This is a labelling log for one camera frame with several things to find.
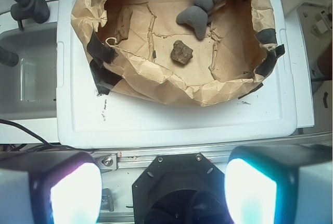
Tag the clear plastic container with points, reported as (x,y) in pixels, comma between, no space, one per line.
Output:
(37,80)

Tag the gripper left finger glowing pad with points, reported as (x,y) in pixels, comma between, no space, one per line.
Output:
(50,187)

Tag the brown rock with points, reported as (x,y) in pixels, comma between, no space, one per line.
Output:
(181,52)

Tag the gray toy faucet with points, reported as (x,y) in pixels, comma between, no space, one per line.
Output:
(37,10)

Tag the white plastic lid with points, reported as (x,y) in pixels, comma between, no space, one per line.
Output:
(88,120)

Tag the piece of bark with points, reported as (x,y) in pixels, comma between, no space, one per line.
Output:
(122,27)

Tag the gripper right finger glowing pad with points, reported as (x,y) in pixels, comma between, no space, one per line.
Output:
(279,184)

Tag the black octagonal mount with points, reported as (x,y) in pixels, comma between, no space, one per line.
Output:
(180,189)

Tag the gray plush animal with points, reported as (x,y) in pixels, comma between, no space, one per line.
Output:
(199,15)

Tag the aluminum rail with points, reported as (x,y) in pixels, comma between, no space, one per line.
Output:
(126,158)

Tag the brown paper bag tray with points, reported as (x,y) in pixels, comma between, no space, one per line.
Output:
(238,52)

